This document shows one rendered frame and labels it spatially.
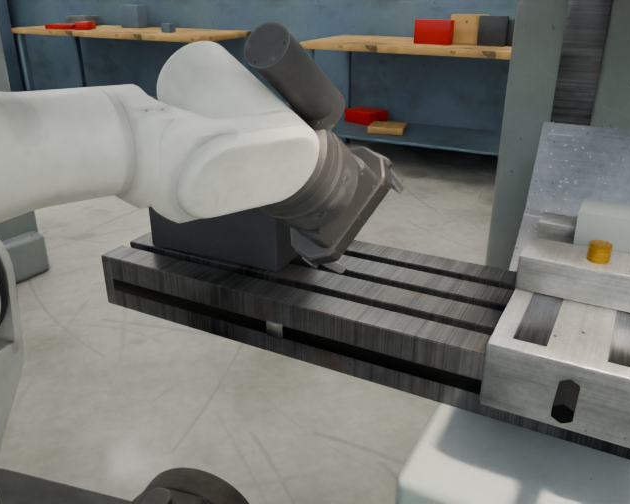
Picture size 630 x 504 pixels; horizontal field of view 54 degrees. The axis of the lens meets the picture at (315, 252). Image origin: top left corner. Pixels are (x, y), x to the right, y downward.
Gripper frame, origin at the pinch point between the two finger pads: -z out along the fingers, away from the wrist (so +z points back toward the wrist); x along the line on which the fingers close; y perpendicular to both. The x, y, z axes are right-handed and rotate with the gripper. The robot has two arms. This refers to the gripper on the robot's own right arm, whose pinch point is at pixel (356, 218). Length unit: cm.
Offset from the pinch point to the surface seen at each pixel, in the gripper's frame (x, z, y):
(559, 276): 7.3, -9.1, -18.0
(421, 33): 139, -309, 205
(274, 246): -9.1, -13.9, 15.0
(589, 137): 33, -42, -3
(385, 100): 106, -387, 246
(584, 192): 25, -44, -7
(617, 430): -1.9, -4.2, -30.4
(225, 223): -10.7, -12.2, 22.7
